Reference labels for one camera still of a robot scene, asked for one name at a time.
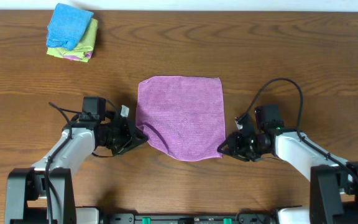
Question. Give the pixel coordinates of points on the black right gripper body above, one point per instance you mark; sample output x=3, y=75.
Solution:
x=248, y=149

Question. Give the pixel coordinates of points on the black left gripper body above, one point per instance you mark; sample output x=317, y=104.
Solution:
x=120, y=137

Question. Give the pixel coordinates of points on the purple microfiber cloth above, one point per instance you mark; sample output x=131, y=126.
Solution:
x=182, y=116

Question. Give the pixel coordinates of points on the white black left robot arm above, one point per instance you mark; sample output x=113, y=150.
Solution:
x=43, y=193

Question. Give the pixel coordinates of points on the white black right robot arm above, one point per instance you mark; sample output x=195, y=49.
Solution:
x=333, y=180

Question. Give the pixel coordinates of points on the pink folded cloth in stack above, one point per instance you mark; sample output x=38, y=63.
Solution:
x=78, y=56

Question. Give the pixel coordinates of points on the green folded cloth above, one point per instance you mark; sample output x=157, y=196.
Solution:
x=86, y=43

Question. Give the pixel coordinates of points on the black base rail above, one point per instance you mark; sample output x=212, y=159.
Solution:
x=246, y=216

